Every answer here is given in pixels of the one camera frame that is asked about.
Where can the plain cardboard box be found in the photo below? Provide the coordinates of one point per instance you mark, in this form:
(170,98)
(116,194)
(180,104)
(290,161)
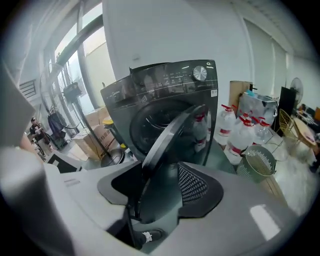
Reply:
(97,116)

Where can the silver control knob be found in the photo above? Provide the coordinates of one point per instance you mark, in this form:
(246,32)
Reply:
(200,73)

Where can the low wooden table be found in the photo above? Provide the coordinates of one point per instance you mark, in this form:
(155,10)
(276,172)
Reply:
(306,132)

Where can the clear plastic storage box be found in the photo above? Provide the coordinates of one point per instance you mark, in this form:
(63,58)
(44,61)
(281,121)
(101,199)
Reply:
(260,105)

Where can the black cabinet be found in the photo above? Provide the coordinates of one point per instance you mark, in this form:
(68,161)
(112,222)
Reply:
(286,107)

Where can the person's black white shoe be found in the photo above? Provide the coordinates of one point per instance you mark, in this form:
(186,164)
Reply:
(155,235)

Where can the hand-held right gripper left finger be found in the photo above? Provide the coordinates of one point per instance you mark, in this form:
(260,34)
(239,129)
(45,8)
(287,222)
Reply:
(82,197)

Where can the tall upright cardboard sheet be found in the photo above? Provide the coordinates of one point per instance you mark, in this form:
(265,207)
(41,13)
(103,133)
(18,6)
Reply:
(237,92)

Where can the round dark washing machine door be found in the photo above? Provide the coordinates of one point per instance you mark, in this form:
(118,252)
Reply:
(160,150)

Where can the person's black trousers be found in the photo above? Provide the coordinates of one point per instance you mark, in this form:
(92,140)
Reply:
(138,240)

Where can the small white pedestal fan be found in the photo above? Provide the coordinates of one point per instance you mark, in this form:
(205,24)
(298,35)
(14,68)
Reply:
(297,86)

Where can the dark grey washing machine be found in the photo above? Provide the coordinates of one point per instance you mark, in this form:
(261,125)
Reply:
(120,110)

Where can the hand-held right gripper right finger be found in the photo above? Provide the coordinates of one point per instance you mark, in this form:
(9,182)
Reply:
(237,212)

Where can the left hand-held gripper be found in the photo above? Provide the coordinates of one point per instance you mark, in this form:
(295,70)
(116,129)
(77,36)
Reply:
(62,163)

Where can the perforated metal bin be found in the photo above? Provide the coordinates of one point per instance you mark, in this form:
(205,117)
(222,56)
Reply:
(255,162)

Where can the printed cardboard box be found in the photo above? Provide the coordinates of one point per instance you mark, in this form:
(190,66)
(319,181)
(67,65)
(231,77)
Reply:
(105,145)

